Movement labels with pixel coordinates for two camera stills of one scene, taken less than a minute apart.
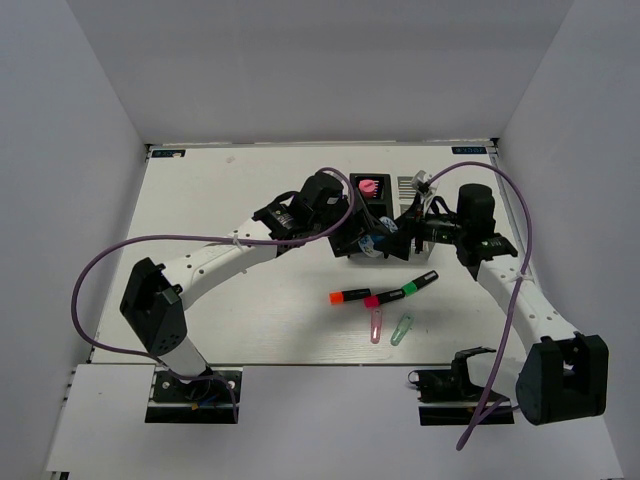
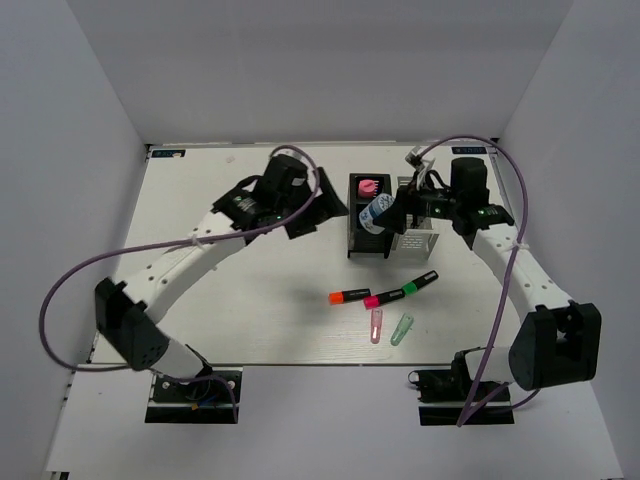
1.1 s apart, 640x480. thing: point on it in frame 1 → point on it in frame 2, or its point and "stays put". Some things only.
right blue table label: x=469 y=149 stays put
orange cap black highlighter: x=338 y=297 stays put
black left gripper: x=347 y=244 → x=328 y=201
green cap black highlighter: x=412 y=286 stays put
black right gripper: x=398 y=245 → x=394 y=217
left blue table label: x=167 y=153 stays put
